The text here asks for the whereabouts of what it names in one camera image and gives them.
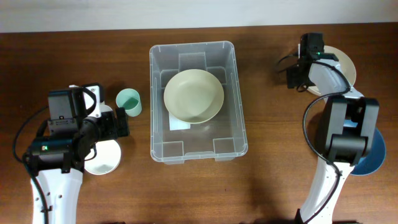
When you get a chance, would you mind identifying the dark blue bowl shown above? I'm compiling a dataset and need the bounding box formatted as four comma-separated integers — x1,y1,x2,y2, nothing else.
351,128,386,176

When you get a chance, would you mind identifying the green plastic cup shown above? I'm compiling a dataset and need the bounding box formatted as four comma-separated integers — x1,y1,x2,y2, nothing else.
116,88,142,117

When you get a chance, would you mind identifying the beige plate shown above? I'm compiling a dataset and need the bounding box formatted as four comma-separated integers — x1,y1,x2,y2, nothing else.
308,45,356,96

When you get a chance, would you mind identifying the clear plastic storage bin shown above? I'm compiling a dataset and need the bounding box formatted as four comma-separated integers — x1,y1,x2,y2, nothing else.
149,41,248,164

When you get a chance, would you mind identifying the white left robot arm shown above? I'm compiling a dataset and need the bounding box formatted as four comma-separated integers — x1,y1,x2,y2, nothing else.
21,83,129,223

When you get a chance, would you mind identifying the beige plastic bowl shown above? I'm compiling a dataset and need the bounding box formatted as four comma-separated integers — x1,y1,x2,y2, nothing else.
164,69,224,124

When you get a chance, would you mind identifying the cream plastic cup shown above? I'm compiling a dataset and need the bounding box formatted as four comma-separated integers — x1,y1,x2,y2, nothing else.
99,105,113,117

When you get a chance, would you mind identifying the white plastic bowl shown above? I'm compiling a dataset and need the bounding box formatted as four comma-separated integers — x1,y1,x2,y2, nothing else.
85,140,121,175

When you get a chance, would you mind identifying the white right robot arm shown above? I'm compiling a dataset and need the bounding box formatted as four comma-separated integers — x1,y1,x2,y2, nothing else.
284,32,379,223

